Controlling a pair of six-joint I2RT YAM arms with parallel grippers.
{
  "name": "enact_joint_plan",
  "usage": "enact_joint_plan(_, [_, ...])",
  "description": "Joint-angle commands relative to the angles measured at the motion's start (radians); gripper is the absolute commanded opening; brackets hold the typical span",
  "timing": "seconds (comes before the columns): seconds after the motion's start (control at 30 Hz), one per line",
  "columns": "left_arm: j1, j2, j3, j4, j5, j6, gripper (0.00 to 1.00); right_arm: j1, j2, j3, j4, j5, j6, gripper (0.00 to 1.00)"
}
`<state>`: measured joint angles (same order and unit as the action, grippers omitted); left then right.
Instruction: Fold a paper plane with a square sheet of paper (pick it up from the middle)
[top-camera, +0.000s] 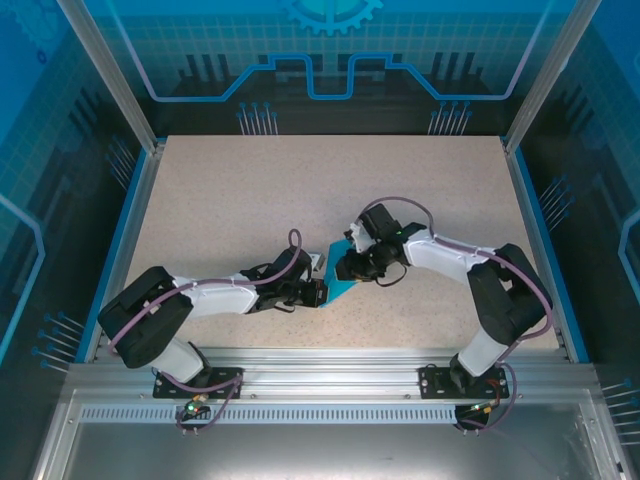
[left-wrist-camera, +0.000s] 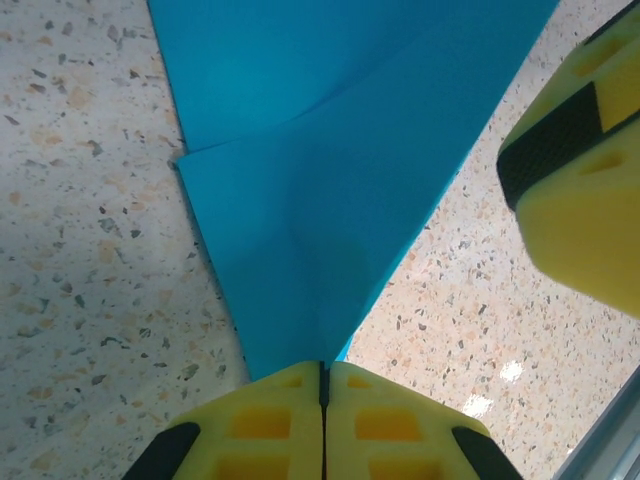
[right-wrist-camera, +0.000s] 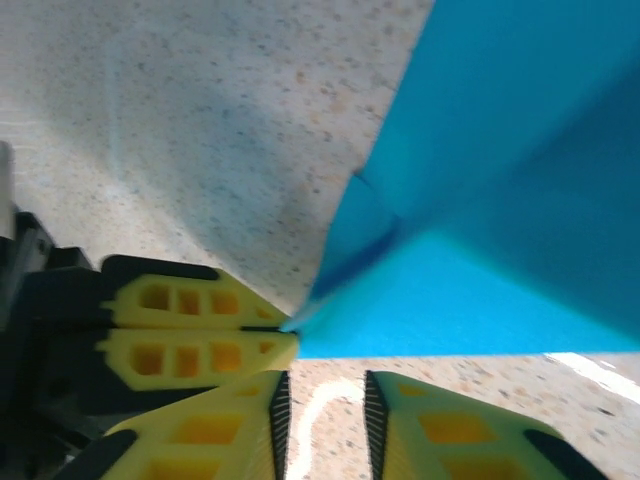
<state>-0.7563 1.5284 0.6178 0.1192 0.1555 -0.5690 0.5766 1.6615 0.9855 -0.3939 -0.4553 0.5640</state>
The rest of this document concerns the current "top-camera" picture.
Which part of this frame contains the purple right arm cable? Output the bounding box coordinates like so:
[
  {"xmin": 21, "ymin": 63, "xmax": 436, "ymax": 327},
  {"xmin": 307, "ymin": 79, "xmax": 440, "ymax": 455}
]
[{"xmin": 360, "ymin": 196, "xmax": 555, "ymax": 434}]

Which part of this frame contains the slotted metal cable duct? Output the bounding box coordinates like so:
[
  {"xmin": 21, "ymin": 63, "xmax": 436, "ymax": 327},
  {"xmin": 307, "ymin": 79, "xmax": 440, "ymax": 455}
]
[{"xmin": 79, "ymin": 405, "xmax": 569, "ymax": 426}]

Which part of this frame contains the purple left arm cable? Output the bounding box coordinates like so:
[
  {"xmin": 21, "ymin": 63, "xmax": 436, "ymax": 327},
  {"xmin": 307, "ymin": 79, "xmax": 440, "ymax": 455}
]
[{"xmin": 105, "ymin": 228, "xmax": 303, "ymax": 437}]

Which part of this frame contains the aluminium frame post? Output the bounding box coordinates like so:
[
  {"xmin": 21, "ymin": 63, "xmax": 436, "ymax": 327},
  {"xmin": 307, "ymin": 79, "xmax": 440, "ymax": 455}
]
[
  {"xmin": 56, "ymin": 0, "xmax": 167, "ymax": 155},
  {"xmin": 501, "ymin": 0, "xmax": 601, "ymax": 156}
]

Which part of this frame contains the grey metal tray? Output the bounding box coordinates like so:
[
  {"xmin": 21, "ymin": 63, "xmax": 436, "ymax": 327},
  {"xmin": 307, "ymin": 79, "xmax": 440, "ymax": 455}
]
[{"xmin": 29, "ymin": 389, "xmax": 631, "ymax": 480}]

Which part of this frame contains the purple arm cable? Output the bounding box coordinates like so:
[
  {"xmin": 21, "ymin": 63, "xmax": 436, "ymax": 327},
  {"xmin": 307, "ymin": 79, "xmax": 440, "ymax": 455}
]
[
  {"xmin": 105, "ymin": 228, "xmax": 303, "ymax": 437},
  {"xmin": 360, "ymin": 196, "xmax": 555, "ymax": 434}
]

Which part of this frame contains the aluminium side rail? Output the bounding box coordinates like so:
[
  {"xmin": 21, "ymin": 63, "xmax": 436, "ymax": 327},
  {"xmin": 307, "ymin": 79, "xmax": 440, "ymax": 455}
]
[
  {"xmin": 501, "ymin": 139, "xmax": 590, "ymax": 364},
  {"xmin": 74, "ymin": 142, "xmax": 169, "ymax": 364}
]

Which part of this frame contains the thin black right gripper wire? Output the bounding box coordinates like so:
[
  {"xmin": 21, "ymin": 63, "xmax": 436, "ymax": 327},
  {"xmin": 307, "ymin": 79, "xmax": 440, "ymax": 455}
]
[{"xmin": 373, "ymin": 261, "xmax": 408, "ymax": 288}]

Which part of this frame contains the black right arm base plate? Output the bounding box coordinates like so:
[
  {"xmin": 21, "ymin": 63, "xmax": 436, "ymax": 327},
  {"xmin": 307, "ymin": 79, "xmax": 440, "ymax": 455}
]
[{"xmin": 418, "ymin": 364, "xmax": 511, "ymax": 401}]

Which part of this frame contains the cable connector with orange wires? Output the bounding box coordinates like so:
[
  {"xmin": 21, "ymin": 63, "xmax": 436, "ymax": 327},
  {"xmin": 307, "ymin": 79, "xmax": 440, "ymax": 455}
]
[{"xmin": 468, "ymin": 398, "xmax": 502, "ymax": 417}]

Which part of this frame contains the aluminium mounting rail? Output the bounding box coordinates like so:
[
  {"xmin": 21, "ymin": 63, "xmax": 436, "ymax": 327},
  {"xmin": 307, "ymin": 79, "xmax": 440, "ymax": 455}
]
[{"xmin": 67, "ymin": 347, "xmax": 599, "ymax": 399}]

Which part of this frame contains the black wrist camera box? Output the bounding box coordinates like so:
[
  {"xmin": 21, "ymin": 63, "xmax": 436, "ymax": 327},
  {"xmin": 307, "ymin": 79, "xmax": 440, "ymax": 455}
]
[
  {"xmin": 343, "ymin": 203, "xmax": 402, "ymax": 255},
  {"xmin": 269, "ymin": 248, "xmax": 330, "ymax": 282}
]

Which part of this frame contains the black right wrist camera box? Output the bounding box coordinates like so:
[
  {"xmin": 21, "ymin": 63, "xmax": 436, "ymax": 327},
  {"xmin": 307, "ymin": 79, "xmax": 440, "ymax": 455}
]
[{"xmin": 343, "ymin": 203, "xmax": 402, "ymax": 255}]

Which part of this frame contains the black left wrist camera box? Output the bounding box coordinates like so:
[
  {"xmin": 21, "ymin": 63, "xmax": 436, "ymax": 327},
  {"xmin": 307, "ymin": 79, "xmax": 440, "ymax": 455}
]
[{"xmin": 269, "ymin": 248, "xmax": 330, "ymax": 282}]

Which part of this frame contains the blue paper sheet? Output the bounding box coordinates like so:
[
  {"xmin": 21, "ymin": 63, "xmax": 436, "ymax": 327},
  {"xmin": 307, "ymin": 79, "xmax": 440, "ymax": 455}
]
[{"xmin": 319, "ymin": 238, "xmax": 370, "ymax": 309}]

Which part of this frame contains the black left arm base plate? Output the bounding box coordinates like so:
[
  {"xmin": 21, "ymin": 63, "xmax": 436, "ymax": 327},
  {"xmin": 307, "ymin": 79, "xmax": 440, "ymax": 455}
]
[{"xmin": 152, "ymin": 367, "xmax": 246, "ymax": 401}]

